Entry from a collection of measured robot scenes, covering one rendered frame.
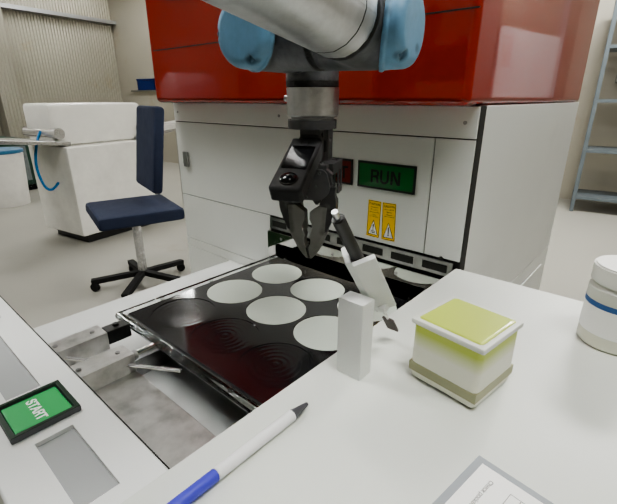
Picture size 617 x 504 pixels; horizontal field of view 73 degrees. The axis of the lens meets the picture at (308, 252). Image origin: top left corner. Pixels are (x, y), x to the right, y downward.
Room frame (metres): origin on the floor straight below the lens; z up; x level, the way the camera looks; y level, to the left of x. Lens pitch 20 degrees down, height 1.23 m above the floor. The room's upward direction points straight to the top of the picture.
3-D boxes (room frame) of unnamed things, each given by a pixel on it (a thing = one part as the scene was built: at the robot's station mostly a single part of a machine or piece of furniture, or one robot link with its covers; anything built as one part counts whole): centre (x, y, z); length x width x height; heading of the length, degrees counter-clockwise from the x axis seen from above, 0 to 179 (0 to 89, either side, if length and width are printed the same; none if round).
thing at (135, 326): (0.48, 0.17, 0.90); 0.38 x 0.01 x 0.01; 49
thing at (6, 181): (5.03, 3.69, 0.33); 0.56 x 0.54 x 0.66; 56
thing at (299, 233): (0.65, 0.01, 1.04); 0.06 x 0.03 x 0.09; 162
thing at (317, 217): (0.64, -0.02, 1.04); 0.06 x 0.03 x 0.09; 162
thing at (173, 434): (0.41, 0.22, 0.87); 0.36 x 0.08 x 0.03; 49
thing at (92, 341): (0.51, 0.33, 0.89); 0.08 x 0.03 x 0.03; 139
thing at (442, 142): (0.91, 0.05, 1.02); 0.81 x 0.03 x 0.40; 49
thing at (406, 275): (0.79, -0.07, 0.89); 0.44 x 0.02 x 0.10; 49
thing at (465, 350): (0.35, -0.15, 1.00); 0.07 x 0.07 x 0.07; 40
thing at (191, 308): (0.62, 0.05, 0.90); 0.34 x 0.34 x 0.01; 49
